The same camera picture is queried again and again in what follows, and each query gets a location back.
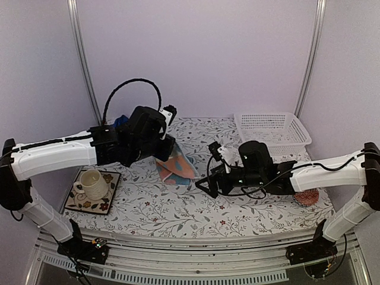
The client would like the right aluminium frame post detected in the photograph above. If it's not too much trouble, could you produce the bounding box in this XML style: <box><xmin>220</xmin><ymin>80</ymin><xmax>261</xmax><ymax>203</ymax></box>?
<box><xmin>294</xmin><ymin>0</ymin><xmax>327</xmax><ymax>118</ymax></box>

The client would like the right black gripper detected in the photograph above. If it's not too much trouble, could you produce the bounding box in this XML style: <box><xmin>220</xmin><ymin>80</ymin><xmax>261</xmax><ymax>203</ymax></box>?
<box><xmin>195</xmin><ymin>163</ymin><xmax>265</xmax><ymax>198</ymax></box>

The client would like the dark blue towel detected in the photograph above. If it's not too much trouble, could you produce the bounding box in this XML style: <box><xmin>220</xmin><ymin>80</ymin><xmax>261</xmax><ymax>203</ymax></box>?
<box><xmin>113</xmin><ymin>115</ymin><xmax>129</xmax><ymax>128</ymax></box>

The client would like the front aluminium rail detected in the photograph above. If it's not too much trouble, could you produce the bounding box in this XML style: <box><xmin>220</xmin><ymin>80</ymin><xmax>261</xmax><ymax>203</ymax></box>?
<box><xmin>25</xmin><ymin>228</ymin><xmax>372</xmax><ymax>285</ymax></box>

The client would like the cream ribbed mug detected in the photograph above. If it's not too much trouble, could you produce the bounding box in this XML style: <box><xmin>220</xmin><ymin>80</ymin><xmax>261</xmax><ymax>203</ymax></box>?
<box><xmin>73</xmin><ymin>169</ymin><xmax>109</xmax><ymax>200</ymax></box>

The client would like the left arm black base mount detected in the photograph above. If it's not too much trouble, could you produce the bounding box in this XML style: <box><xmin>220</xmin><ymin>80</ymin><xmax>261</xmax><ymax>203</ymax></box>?
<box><xmin>57</xmin><ymin>219</ymin><xmax>109</xmax><ymax>265</ymax></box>

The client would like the aluminium frame post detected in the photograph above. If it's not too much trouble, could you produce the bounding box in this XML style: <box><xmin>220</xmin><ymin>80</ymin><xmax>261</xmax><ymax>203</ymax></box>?
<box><xmin>67</xmin><ymin>0</ymin><xmax>102</xmax><ymax>125</ymax></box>
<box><xmin>294</xmin><ymin>0</ymin><xmax>327</xmax><ymax>118</ymax></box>

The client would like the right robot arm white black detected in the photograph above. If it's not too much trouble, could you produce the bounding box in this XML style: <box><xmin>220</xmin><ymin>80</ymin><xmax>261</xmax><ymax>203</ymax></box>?
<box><xmin>195</xmin><ymin>141</ymin><xmax>379</xmax><ymax>259</ymax></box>

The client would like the light blue orange dotted towel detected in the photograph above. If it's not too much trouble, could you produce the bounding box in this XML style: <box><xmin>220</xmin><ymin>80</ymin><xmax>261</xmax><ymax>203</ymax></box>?
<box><xmin>156</xmin><ymin>143</ymin><xmax>200</xmax><ymax>186</ymax></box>

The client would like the left aluminium frame post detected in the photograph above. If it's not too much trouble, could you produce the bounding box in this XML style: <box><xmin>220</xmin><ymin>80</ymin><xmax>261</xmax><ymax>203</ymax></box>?
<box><xmin>67</xmin><ymin>0</ymin><xmax>102</xmax><ymax>125</ymax></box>

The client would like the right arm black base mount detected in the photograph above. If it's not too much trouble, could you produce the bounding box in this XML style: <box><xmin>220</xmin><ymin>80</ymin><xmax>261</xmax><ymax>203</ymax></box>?
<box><xmin>286</xmin><ymin>219</ymin><xmax>338</xmax><ymax>265</ymax></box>

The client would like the red white patterned bowl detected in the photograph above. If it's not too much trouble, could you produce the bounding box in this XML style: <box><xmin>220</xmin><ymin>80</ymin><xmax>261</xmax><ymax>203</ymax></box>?
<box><xmin>293</xmin><ymin>189</ymin><xmax>319</xmax><ymax>207</ymax></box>

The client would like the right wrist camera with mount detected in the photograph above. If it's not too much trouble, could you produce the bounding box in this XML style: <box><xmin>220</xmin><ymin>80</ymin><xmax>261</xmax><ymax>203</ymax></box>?
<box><xmin>208</xmin><ymin>141</ymin><xmax>238</xmax><ymax>173</ymax></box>

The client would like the left black braided cable loop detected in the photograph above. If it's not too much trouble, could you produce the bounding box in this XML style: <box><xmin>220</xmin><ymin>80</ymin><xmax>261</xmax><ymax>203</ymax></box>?
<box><xmin>100</xmin><ymin>78</ymin><xmax>163</xmax><ymax>127</ymax></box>

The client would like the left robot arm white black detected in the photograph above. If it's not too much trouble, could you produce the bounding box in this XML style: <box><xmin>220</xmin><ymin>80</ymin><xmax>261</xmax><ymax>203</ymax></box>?
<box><xmin>1</xmin><ymin>105</ymin><xmax>177</xmax><ymax>258</ymax></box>

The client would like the floral patterned tablecloth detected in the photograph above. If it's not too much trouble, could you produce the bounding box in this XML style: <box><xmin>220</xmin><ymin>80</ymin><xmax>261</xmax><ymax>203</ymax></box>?
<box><xmin>61</xmin><ymin>117</ymin><xmax>341</xmax><ymax>239</ymax></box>

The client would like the floral square coaster tile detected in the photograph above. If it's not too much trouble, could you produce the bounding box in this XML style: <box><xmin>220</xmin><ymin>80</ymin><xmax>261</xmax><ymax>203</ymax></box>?
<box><xmin>64</xmin><ymin>169</ymin><xmax>121</xmax><ymax>216</ymax></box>

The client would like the white plastic perforated basket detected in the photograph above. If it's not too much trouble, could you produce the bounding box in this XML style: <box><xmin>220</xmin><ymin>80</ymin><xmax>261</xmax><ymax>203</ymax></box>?
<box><xmin>233</xmin><ymin>112</ymin><xmax>312</xmax><ymax>156</ymax></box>

